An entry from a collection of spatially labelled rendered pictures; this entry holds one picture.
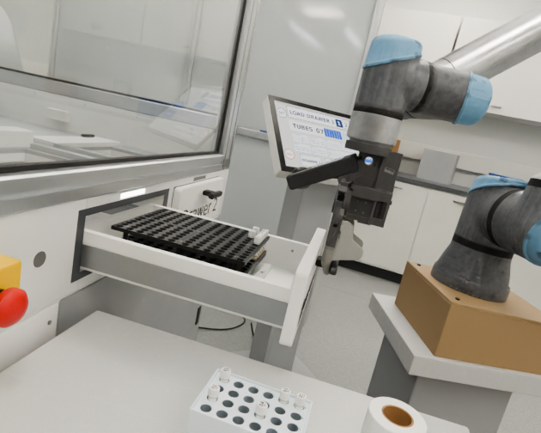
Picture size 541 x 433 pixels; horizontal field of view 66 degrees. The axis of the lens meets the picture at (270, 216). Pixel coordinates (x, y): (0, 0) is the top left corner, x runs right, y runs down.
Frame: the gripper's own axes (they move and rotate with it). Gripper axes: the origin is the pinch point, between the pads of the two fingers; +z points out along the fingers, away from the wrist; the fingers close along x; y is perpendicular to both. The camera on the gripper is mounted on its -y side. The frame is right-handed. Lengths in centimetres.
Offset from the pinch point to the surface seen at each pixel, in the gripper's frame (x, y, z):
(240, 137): 171, -67, -8
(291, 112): 87, -26, -25
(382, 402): -17.1, 11.6, 10.4
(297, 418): -23.6, 1.8, 11.7
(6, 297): -34.1, -28.3, 1.6
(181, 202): 18.0, -33.4, 1.0
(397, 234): 287, 49, 47
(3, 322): -34.5, -28.0, 4.0
